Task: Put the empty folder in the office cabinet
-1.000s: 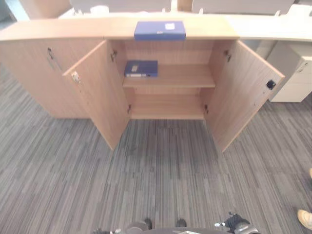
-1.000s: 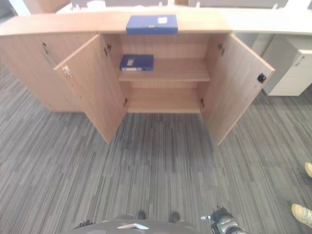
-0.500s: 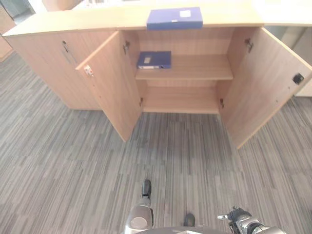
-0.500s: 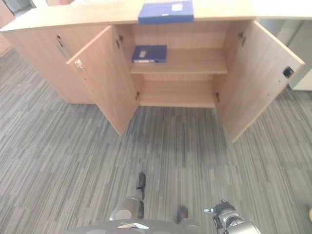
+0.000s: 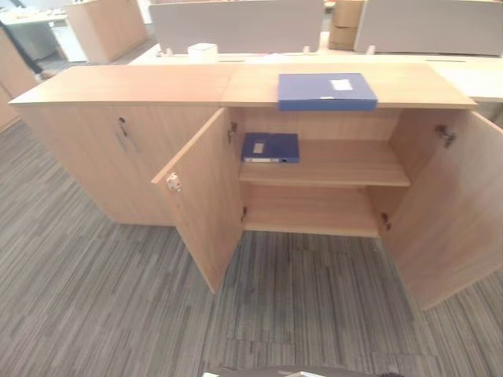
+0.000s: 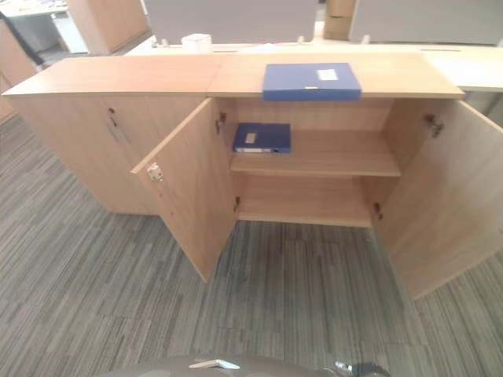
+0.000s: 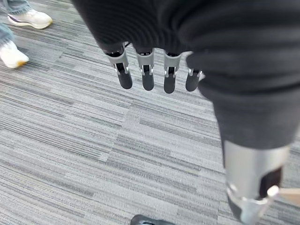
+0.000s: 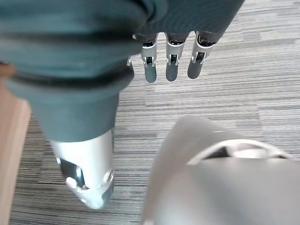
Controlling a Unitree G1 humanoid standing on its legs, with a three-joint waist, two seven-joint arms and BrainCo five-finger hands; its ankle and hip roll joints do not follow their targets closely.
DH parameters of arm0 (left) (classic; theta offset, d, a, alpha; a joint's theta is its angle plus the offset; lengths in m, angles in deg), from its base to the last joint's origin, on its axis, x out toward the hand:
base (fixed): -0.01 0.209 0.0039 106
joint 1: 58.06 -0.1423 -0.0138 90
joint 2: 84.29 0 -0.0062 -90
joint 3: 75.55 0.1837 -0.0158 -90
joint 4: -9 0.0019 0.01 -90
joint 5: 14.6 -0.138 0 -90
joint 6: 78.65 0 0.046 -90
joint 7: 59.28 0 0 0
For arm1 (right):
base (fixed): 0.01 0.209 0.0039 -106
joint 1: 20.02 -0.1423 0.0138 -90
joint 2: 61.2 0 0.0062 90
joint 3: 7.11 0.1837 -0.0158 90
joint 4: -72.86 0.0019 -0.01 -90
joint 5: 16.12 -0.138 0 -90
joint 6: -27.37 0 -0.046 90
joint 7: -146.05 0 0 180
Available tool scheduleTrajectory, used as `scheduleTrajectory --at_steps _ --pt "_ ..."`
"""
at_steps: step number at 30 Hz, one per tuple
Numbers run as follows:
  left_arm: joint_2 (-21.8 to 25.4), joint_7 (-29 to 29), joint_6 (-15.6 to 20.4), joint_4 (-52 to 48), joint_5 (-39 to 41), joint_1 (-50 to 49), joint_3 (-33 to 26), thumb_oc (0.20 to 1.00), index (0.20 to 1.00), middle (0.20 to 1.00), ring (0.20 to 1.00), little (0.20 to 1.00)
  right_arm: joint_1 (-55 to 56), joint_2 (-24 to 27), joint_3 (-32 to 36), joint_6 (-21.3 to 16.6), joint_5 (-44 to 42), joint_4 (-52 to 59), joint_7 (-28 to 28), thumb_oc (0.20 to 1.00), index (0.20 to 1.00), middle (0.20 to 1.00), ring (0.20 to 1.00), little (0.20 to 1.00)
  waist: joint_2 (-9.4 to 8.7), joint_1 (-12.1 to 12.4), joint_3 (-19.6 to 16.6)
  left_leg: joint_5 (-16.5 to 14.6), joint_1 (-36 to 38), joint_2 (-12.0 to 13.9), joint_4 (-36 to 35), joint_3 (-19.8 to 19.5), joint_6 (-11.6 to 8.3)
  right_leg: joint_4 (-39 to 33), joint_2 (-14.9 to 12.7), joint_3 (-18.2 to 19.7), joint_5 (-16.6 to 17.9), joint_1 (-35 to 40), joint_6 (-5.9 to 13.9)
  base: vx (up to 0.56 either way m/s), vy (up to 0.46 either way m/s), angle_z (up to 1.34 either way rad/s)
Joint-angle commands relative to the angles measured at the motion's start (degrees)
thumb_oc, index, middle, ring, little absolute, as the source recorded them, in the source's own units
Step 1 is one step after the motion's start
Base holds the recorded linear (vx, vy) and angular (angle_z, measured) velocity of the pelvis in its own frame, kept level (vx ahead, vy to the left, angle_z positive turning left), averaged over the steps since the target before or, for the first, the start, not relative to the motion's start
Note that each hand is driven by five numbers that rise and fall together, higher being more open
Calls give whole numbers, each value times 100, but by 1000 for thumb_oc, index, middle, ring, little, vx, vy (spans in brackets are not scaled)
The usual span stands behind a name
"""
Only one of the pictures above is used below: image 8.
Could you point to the silver robot leg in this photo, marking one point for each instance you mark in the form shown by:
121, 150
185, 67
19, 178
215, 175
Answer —
222, 178

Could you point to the brown wooden furniture panel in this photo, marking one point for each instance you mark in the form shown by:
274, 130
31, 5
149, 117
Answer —
10, 140

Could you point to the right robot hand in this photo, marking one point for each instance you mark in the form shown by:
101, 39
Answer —
70, 70

